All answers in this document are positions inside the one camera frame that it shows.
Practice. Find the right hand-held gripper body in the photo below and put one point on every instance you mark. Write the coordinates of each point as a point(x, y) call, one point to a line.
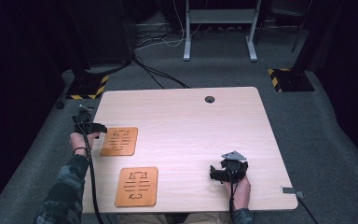
point(234, 169)

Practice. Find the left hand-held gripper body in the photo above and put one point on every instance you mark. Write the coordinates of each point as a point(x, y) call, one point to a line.
point(84, 121)

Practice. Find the orange wooden cutout board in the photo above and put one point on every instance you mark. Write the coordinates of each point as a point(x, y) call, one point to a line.
point(136, 186)
point(119, 141)

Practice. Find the person's left hand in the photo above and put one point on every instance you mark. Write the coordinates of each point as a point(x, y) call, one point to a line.
point(79, 143)

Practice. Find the person's right hand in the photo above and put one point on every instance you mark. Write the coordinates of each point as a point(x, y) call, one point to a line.
point(240, 194)

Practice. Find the black wristband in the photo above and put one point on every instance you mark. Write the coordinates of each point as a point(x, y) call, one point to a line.
point(80, 150)

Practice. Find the small black round object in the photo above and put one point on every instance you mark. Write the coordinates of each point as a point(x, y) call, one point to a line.
point(59, 105)

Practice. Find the black round table grommet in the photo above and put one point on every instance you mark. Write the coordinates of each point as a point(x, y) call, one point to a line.
point(209, 99)

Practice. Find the dark cabinet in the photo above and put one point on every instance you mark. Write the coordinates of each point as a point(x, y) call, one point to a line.
point(102, 31)

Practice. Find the black stand pole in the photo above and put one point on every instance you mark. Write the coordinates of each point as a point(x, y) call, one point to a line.
point(300, 28)

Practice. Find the black yellow striped base plate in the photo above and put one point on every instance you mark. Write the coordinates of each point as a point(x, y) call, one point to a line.
point(87, 87)
point(290, 80)

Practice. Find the grey metal table bracket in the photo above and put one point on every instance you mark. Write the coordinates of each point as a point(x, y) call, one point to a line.
point(292, 191)

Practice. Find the white metal desk frame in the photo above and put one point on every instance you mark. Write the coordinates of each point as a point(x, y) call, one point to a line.
point(220, 15)

